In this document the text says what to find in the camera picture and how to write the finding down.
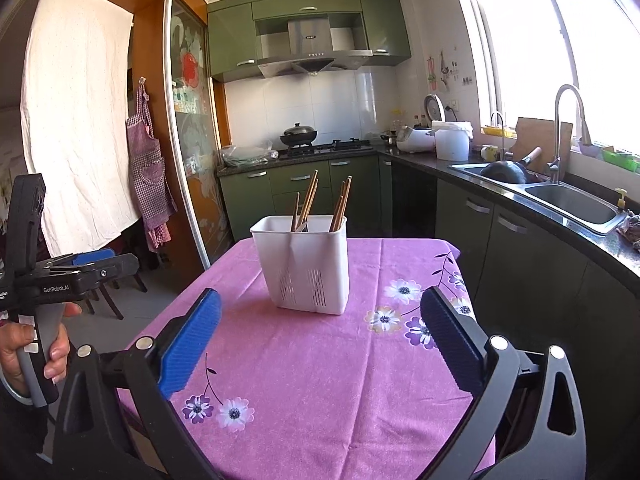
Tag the steel range hood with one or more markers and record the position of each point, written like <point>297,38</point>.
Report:
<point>310,45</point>

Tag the white container on sill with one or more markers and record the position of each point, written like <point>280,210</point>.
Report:
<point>590,149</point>

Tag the small yellow hook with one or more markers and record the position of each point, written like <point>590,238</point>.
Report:
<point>621,197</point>

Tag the dark kitchen countertop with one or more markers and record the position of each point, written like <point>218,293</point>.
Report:
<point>620,255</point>

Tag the small chrome faucet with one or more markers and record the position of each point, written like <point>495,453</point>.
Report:
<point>498,114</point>

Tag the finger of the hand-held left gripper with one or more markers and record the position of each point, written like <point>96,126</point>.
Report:
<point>122,265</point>
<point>92,258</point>

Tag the white rice cooker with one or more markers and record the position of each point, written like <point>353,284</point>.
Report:
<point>414,141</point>

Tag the green basket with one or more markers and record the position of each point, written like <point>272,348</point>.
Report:
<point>620,157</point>

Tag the black gas stove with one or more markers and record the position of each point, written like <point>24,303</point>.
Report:
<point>340,147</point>

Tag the green upper cabinets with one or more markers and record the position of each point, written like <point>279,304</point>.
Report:
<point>232,40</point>

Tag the green base cabinets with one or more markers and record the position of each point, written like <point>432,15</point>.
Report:
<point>525,270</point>

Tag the stainless steel double sink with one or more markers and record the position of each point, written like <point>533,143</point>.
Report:
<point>575,202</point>

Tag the yellow basket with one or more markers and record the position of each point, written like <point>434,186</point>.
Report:
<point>497,131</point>

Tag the floral glass sliding door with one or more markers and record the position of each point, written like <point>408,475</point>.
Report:
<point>192,135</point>

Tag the condiment bottles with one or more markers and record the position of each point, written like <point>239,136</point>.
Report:
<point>417,121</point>

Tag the purple floral tablecloth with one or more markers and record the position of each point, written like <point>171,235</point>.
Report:
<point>310,375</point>

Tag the wooden cutting board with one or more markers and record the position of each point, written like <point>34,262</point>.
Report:
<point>542,135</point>

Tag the dark patterned rag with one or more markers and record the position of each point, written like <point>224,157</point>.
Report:
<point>631,232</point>

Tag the hanging wall utensils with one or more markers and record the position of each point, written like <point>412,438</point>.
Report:
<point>431,70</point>

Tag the yellowish mug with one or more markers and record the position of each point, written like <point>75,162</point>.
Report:
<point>490,152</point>

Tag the clear plastic bag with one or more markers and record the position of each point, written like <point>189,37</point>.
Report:
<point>247,155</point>

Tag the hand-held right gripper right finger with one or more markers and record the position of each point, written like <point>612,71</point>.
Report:
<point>452,340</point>

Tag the round white appliance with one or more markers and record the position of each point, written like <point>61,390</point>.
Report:
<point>434,110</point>

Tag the purple checkered apron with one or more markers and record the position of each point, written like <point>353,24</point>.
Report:
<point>147,170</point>

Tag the white plastic bucket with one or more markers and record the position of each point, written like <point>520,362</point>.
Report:
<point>451,142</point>

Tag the dark wooden chair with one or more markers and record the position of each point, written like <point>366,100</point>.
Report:
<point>114,307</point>

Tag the person's left hand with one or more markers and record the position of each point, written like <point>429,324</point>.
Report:
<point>15,355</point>

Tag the white plastic utensil holder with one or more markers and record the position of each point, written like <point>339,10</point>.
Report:
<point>300,260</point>

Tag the tall chrome faucet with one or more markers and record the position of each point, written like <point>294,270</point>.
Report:
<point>556,160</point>

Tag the black lidded wok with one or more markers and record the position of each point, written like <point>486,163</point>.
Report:
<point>298,136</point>

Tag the kitchen window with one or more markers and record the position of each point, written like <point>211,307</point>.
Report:
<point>550,35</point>

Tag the small dark pot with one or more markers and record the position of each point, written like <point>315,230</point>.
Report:
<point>388,139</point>

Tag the white hanging cloth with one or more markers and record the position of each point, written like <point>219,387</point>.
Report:
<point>75,110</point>

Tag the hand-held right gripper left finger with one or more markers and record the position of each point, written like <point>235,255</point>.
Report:
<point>192,340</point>

